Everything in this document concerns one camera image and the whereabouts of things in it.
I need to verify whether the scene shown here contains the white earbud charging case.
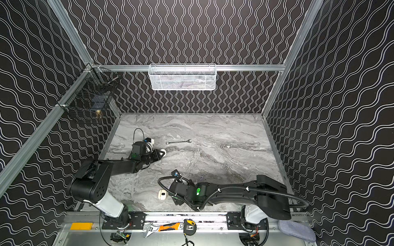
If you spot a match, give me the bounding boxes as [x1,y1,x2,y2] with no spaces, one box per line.
[160,149,167,157]

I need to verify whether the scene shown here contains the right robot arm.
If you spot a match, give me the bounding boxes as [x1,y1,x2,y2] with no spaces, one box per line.
[167,170,309,220]

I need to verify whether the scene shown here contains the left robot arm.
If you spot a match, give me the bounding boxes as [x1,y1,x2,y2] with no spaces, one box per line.
[66,138,167,229]

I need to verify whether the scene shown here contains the silver combination wrench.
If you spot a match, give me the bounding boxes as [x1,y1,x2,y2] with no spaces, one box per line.
[166,139,192,145]

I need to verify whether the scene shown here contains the black yellow tape measure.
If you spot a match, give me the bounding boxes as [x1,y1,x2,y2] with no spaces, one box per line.
[183,219,197,236]

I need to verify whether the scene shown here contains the orange adjustable wrench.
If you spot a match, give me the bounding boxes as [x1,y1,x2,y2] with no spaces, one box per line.
[144,222,184,238]

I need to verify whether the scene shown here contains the brass padlock in basket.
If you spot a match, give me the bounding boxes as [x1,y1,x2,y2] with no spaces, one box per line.
[95,110,103,120]

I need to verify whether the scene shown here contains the yellow label plate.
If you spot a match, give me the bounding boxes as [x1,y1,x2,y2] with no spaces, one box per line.
[70,222,93,231]

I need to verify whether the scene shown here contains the grey cloth pad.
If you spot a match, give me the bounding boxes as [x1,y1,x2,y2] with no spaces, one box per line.
[278,220,317,243]

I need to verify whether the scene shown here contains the black wire basket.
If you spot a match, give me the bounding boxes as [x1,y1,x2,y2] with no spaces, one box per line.
[61,67,120,125]

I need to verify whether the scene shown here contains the white wire mesh basket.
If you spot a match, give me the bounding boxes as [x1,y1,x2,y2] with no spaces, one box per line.
[148,64,218,91]

